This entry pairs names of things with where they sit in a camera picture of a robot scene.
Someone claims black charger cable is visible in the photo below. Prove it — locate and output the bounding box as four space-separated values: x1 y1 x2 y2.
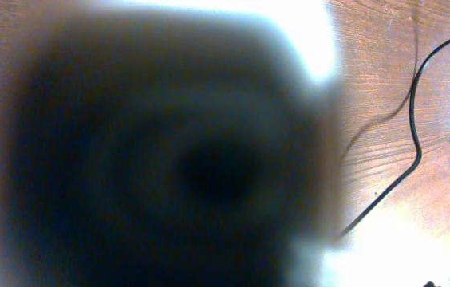
338 24 450 237

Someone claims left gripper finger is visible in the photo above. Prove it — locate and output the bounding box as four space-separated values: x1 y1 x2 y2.
0 11 340 286

